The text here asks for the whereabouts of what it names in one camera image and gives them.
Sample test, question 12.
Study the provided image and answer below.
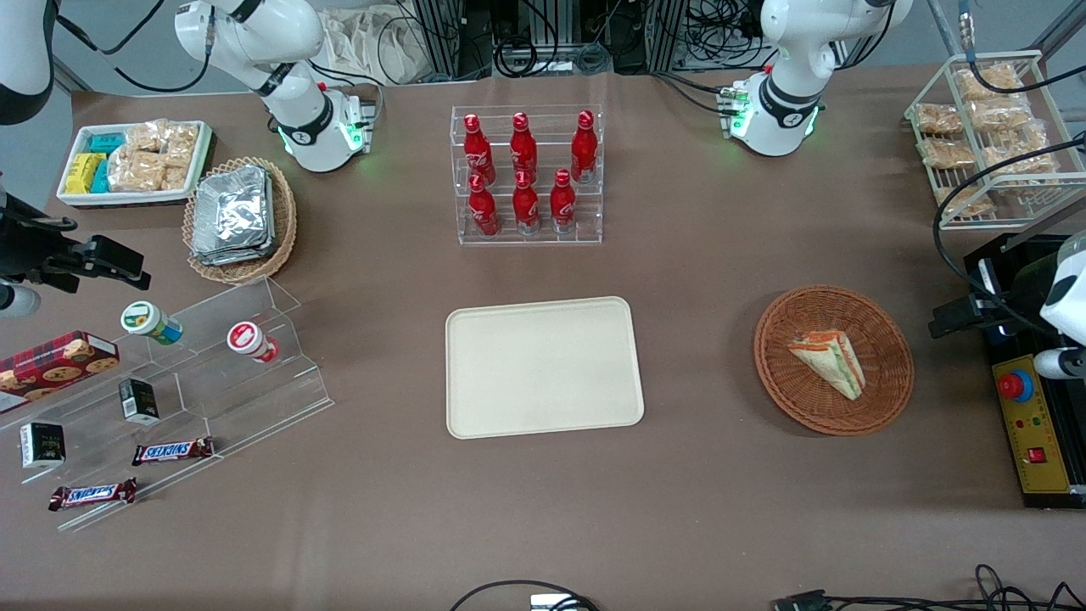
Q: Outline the red cola bottle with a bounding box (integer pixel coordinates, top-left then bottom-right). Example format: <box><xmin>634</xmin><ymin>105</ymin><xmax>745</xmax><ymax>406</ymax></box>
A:
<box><xmin>512</xmin><ymin>170</ymin><xmax>541</xmax><ymax>235</ymax></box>
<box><xmin>510</xmin><ymin>111</ymin><xmax>539</xmax><ymax>182</ymax></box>
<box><xmin>570</xmin><ymin>109</ymin><xmax>598</xmax><ymax>184</ymax></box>
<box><xmin>468</xmin><ymin>174</ymin><xmax>501</xmax><ymax>238</ymax></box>
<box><xmin>462</xmin><ymin>114</ymin><xmax>496</xmax><ymax>186</ymax></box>
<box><xmin>550</xmin><ymin>168</ymin><xmax>578</xmax><ymax>234</ymax></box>

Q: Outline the yellow snack box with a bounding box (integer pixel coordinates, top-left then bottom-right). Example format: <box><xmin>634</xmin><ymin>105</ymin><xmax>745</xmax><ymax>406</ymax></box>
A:
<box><xmin>64</xmin><ymin>153</ymin><xmax>106</xmax><ymax>195</ymax></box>

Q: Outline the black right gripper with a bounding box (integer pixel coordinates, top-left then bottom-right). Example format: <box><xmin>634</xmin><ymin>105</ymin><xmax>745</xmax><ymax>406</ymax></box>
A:
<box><xmin>0</xmin><ymin>193</ymin><xmax>153</xmax><ymax>294</ymax></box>

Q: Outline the light wicker basket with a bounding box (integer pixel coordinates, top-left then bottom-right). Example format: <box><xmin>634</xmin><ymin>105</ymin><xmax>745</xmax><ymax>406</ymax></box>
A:
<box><xmin>182</xmin><ymin>156</ymin><xmax>298</xmax><ymax>285</ymax></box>

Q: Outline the small black box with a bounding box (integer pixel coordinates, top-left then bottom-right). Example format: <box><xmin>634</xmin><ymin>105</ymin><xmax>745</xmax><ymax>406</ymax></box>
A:
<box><xmin>118</xmin><ymin>378</ymin><xmax>161</xmax><ymax>426</ymax></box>
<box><xmin>20</xmin><ymin>422</ymin><xmax>67</xmax><ymax>470</ymax></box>

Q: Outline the round brown wicker basket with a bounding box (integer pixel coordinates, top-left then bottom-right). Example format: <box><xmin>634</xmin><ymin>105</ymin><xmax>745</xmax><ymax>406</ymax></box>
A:
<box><xmin>753</xmin><ymin>285</ymin><xmax>915</xmax><ymax>437</ymax></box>

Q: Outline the black cable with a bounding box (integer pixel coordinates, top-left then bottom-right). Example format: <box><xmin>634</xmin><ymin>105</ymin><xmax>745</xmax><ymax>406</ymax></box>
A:
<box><xmin>448</xmin><ymin>580</ymin><xmax>602</xmax><ymax>611</ymax></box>
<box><xmin>932</xmin><ymin>132</ymin><xmax>1086</xmax><ymax>334</ymax></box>
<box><xmin>772</xmin><ymin>563</ymin><xmax>1086</xmax><ymax>611</ymax></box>
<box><xmin>957</xmin><ymin>0</ymin><xmax>1086</xmax><ymax>96</ymax></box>

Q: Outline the cream plastic tray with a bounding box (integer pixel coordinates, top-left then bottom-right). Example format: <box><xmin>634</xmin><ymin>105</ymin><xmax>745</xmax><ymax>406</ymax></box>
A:
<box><xmin>445</xmin><ymin>296</ymin><xmax>646</xmax><ymax>440</ymax></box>

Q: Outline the aluminium frame with cables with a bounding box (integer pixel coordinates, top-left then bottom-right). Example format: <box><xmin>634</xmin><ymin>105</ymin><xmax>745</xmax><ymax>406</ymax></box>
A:
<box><xmin>399</xmin><ymin>0</ymin><xmax>773</xmax><ymax>81</ymax></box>

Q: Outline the triangle sandwich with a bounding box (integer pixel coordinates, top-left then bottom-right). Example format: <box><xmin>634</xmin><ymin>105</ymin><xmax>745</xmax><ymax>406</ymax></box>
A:
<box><xmin>787</xmin><ymin>329</ymin><xmax>867</xmax><ymax>401</ymax></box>

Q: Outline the Snickers chocolate bar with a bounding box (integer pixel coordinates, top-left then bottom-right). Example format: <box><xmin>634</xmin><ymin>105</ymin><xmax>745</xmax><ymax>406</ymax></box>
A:
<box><xmin>132</xmin><ymin>436</ymin><xmax>216</xmax><ymax>468</ymax></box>
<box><xmin>48</xmin><ymin>478</ymin><xmax>138</xmax><ymax>512</ymax></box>

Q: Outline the yellow black control box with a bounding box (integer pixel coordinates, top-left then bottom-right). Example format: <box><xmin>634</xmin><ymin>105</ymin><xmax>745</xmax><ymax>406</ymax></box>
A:
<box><xmin>966</xmin><ymin>233</ymin><xmax>1086</xmax><ymax>510</ymax></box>

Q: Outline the green lid cup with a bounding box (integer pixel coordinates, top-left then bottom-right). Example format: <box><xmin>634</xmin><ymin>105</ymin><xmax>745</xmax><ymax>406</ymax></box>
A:
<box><xmin>120</xmin><ymin>300</ymin><xmax>184</xmax><ymax>346</ymax></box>

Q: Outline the beige cloth bag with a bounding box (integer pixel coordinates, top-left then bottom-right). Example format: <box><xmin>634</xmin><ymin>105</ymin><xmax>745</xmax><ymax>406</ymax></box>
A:
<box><xmin>321</xmin><ymin>7</ymin><xmax>429</xmax><ymax>84</ymax></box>

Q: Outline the clear acrylic bottle rack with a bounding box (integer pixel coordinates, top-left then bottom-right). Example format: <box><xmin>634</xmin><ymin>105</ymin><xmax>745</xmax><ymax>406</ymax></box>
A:
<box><xmin>451</xmin><ymin>104</ymin><xmax>604</xmax><ymax>247</ymax></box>

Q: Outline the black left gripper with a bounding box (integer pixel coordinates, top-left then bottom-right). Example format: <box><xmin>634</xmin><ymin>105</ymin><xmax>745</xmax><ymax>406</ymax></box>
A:
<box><xmin>928</xmin><ymin>258</ymin><xmax>1051</xmax><ymax>339</ymax></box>

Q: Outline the red cookie box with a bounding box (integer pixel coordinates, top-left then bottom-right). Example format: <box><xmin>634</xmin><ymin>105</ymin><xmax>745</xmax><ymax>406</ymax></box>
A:
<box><xmin>0</xmin><ymin>330</ymin><xmax>120</xmax><ymax>416</ymax></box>

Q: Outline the white rectangular snack tray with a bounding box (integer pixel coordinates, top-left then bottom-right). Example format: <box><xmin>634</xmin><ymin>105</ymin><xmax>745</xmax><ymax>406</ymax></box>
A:
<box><xmin>56</xmin><ymin>121</ymin><xmax>215</xmax><ymax>210</ymax></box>

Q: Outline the clear acrylic step shelf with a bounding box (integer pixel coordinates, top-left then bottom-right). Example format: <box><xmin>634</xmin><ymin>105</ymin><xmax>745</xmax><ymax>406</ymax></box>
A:
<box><xmin>0</xmin><ymin>275</ymin><xmax>335</xmax><ymax>533</ymax></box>

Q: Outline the white wire rack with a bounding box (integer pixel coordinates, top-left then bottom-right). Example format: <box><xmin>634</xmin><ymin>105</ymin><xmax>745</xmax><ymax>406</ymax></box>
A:
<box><xmin>904</xmin><ymin>49</ymin><xmax>1086</xmax><ymax>232</ymax></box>

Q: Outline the silver foil pack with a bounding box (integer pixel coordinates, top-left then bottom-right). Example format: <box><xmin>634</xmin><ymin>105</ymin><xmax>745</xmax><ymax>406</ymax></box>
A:
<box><xmin>192</xmin><ymin>238</ymin><xmax>277</xmax><ymax>267</ymax></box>
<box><xmin>193</xmin><ymin>165</ymin><xmax>271</xmax><ymax>254</ymax></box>

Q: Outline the red lid cup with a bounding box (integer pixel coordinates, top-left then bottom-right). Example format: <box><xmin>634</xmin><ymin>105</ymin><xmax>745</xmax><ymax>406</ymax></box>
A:
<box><xmin>226</xmin><ymin>321</ymin><xmax>280</xmax><ymax>365</ymax></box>

